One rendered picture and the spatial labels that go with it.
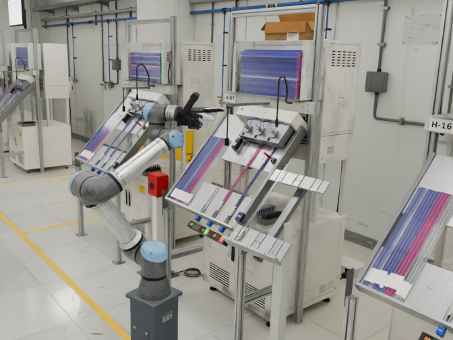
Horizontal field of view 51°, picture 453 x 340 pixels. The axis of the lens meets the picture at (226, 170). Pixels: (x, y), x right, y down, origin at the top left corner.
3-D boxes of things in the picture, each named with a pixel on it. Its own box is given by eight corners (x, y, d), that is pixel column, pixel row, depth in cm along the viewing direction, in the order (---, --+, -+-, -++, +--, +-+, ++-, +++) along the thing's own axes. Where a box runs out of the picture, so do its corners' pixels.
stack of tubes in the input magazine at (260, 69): (296, 99, 266) (300, 49, 260) (238, 92, 304) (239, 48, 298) (311, 98, 274) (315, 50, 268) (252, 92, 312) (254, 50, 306)
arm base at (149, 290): (154, 304, 207) (154, 283, 204) (130, 293, 215) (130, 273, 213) (177, 291, 218) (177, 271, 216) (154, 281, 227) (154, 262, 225)
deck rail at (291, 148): (240, 235, 254) (234, 230, 251) (238, 235, 256) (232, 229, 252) (307, 132, 272) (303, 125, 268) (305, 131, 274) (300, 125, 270)
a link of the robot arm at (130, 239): (144, 272, 219) (74, 189, 189) (129, 262, 230) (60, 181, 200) (162, 253, 223) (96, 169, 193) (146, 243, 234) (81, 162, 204)
